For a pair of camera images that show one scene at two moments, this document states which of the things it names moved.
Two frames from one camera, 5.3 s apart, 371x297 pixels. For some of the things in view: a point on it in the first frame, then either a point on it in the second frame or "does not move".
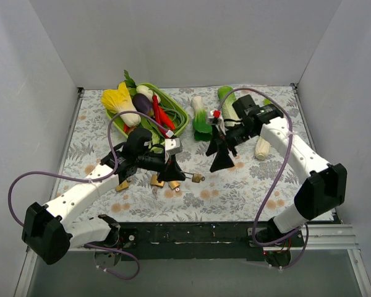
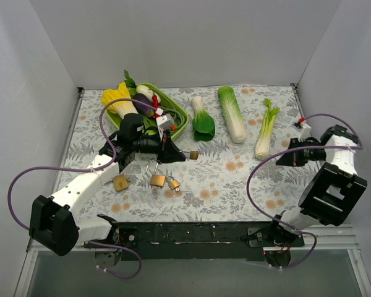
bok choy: x=201 y=124 does not move
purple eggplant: x=141 y=103 does not move
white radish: x=144 y=90 does not move
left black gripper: x=166 y=165 -> x=164 y=148
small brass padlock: x=174 y=185 does not move
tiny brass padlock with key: x=197 y=177 -> x=193 y=154
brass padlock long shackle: x=154 y=181 does not move
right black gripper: x=222 y=141 -> x=297 y=153
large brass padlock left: x=123 y=185 does not move
